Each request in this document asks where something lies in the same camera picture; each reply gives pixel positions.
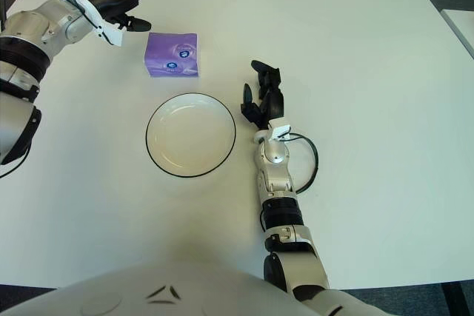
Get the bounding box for black left elbow cable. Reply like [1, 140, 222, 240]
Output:
[0, 145, 33, 180]

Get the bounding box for grey robot torso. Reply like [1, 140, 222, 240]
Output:
[0, 258, 308, 316]

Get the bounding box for white plate with black rim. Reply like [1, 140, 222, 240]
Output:
[145, 93, 237, 178]

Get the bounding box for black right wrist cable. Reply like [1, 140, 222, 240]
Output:
[287, 133, 319, 195]

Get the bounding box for neighbouring white table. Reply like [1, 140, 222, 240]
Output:
[440, 8, 474, 60]

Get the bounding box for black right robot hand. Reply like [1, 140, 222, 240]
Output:
[239, 59, 286, 132]

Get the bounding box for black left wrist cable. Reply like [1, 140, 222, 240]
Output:
[0, 0, 112, 47]

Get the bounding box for purple tissue paper pack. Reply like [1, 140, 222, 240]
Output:
[144, 32, 200, 79]

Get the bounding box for black table leg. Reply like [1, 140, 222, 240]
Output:
[440, 282, 468, 316]

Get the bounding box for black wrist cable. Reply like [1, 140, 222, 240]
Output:
[287, 133, 319, 195]
[0, 0, 112, 47]

